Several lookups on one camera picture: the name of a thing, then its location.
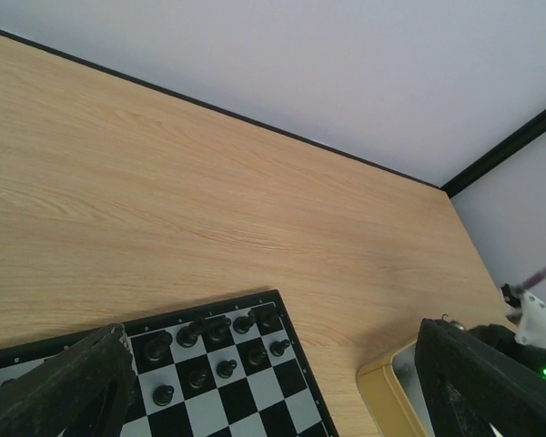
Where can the black chess piece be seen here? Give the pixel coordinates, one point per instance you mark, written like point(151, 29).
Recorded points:
point(268, 319)
point(163, 395)
point(256, 356)
point(278, 347)
point(188, 335)
point(226, 368)
point(157, 347)
point(243, 324)

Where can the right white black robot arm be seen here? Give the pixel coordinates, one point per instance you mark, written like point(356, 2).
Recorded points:
point(502, 339)

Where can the gold square tin tray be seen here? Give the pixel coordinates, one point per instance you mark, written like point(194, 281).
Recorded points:
point(390, 388)

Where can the black and silver chessboard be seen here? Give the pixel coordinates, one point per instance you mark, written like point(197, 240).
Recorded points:
point(278, 398)

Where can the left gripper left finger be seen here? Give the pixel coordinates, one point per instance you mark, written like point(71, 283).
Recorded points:
point(82, 391)

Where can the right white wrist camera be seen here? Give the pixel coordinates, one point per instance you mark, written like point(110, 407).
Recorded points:
point(528, 314)

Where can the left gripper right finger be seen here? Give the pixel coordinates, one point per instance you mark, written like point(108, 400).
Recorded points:
point(471, 389)

